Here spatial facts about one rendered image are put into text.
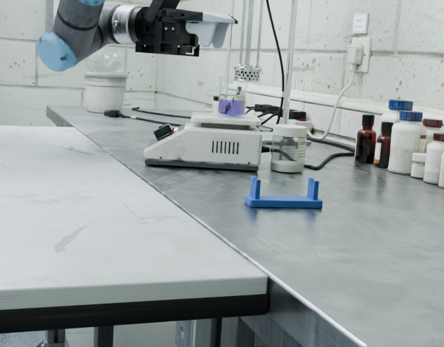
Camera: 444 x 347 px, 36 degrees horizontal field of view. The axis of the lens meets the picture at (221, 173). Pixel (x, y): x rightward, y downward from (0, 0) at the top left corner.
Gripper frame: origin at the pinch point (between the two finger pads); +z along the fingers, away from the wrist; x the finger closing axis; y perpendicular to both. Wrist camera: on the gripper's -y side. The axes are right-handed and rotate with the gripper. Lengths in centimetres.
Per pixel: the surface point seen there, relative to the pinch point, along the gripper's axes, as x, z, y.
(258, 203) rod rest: 26.5, 24.0, 25.3
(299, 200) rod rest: 22.1, 27.5, 24.7
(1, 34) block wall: -121, -212, 3
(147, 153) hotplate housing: 12.5, -6.4, 23.9
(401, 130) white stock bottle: -20.5, 25.6, 17.6
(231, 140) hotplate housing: 4.5, 5.0, 20.7
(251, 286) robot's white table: 52, 39, 27
